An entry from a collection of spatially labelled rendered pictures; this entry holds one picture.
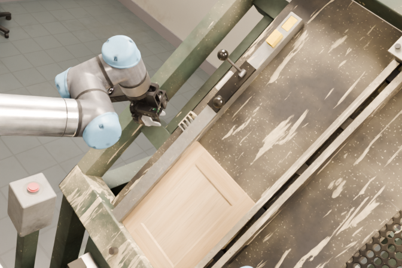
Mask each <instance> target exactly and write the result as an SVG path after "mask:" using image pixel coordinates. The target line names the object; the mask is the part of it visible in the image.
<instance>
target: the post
mask: <svg viewBox="0 0 402 268"><path fill-rule="evenodd" d="M38 236H39V230H37V231H35V232H33V233H30V234H28V235H26V236H23V237H20V236H19V234H18V233H17V243H16V257H15V265H14V268H34V266H35V257H36V249H37V244H38Z"/></svg>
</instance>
